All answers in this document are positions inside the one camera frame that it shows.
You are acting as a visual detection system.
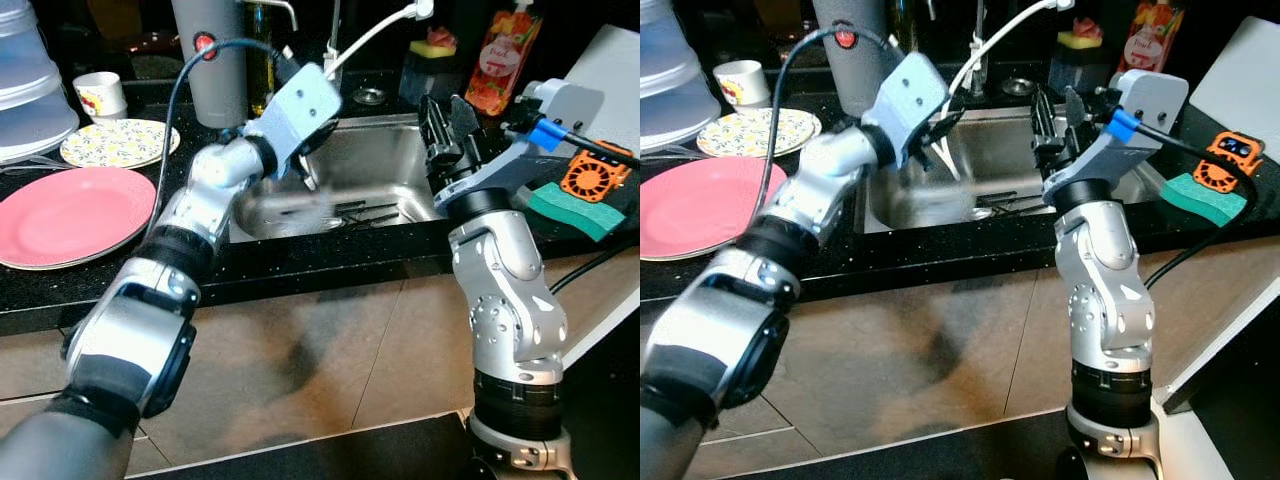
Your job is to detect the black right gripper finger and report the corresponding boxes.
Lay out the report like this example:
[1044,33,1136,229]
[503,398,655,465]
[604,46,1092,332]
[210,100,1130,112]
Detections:
[1061,85,1092,127]
[451,95,482,137]
[1029,85,1058,138]
[419,95,449,147]

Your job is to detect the pink plate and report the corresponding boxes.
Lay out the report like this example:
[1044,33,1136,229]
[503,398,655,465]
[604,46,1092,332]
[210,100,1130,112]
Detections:
[640,155,791,263]
[0,166,159,271]

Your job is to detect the brown kitchen cabinet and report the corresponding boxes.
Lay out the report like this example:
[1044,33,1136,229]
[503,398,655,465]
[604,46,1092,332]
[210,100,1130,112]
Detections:
[0,245,641,471]
[640,235,1280,471]

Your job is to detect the dark sponge holder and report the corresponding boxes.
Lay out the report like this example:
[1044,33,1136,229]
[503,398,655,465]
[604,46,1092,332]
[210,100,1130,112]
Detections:
[400,50,463,106]
[1048,45,1106,99]

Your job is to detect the stainless steel sink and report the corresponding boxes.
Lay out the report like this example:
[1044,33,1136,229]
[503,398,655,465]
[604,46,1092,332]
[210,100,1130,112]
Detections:
[862,103,1166,236]
[228,112,451,243]

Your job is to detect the orange soap pump bottle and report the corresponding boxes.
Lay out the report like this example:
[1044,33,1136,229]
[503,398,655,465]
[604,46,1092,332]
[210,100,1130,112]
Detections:
[1115,0,1186,76]
[465,0,546,119]

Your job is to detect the chrome faucet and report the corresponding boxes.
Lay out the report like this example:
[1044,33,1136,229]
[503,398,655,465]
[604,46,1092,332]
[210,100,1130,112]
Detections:
[968,0,991,96]
[322,0,346,81]

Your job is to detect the olive oil bottle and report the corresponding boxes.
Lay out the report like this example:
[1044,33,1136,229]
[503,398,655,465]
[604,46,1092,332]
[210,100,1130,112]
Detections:
[245,0,276,119]
[893,0,919,56]

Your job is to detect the grey canister red label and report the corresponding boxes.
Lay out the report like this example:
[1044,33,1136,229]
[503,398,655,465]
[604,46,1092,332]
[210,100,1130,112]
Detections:
[812,0,896,119]
[170,0,249,129]

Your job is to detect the orange black small device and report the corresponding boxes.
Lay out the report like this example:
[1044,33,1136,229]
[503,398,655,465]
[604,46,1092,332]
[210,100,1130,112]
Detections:
[1195,130,1266,193]
[560,140,633,203]

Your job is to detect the green sponge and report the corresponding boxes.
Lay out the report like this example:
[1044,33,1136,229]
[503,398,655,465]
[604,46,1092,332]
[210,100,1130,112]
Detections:
[1160,172,1251,229]
[525,182,626,243]

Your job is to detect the white cutting board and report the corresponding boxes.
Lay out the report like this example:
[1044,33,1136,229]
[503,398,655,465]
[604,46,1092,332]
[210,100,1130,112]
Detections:
[1188,15,1280,161]
[560,25,641,156]

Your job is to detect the floral print plate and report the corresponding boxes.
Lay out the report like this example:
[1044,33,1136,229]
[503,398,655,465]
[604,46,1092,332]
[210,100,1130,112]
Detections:
[60,118,181,169]
[697,107,823,159]

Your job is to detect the stacked white plastic containers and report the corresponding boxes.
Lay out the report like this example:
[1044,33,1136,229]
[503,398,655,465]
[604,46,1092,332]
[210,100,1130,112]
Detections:
[640,0,723,151]
[0,0,81,166]

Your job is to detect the white floral print cup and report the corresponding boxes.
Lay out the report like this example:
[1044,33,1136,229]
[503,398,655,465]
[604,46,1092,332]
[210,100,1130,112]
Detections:
[72,72,129,121]
[713,60,771,109]

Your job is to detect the white trimmed dark panel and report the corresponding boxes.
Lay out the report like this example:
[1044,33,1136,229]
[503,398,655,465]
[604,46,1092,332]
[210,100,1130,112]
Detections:
[1160,290,1280,416]
[555,285,641,376]

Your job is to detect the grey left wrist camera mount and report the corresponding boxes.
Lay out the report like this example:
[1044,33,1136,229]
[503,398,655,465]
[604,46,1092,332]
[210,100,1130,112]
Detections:
[862,52,951,171]
[240,63,343,181]

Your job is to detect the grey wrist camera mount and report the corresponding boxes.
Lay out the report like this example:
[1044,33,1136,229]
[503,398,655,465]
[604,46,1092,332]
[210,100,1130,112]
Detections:
[1042,68,1191,196]
[435,78,607,213]
[862,52,951,171]
[240,63,343,181]

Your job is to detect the black wire sink rack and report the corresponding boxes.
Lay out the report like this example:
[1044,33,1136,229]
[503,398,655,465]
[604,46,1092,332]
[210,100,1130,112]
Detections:
[330,198,406,229]
[970,190,1046,219]

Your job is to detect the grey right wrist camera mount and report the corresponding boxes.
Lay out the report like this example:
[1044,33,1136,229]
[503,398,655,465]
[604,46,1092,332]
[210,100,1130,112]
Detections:
[435,78,607,213]
[1042,68,1191,196]

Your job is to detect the white flexible hose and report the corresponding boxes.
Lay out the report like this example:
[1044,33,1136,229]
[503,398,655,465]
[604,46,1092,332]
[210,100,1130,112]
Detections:
[940,0,1076,181]
[300,0,436,191]

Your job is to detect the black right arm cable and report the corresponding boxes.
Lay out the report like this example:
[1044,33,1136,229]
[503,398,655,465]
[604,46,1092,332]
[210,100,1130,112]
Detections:
[1095,88,1263,291]
[505,112,641,296]

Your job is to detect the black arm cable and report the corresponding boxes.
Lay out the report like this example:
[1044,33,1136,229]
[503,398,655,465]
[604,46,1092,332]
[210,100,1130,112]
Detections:
[755,25,901,216]
[145,38,301,241]
[1095,88,1263,291]
[505,112,641,296]

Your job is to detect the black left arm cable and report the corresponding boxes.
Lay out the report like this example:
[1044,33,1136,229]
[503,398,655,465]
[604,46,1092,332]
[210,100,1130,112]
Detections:
[755,25,901,216]
[145,38,301,241]

